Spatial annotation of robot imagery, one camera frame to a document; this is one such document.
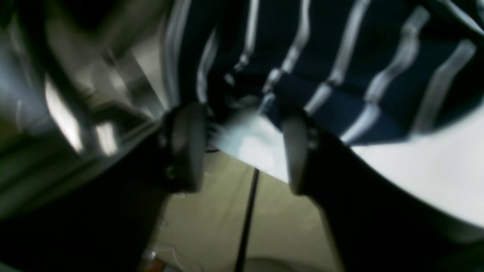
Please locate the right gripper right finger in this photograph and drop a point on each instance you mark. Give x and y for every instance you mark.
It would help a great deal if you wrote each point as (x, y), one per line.
(376, 226)

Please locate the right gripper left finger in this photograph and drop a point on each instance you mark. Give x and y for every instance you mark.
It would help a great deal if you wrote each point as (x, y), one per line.
(61, 212)

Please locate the navy white striped t-shirt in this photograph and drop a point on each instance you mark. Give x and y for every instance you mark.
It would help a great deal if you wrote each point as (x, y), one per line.
(366, 71)

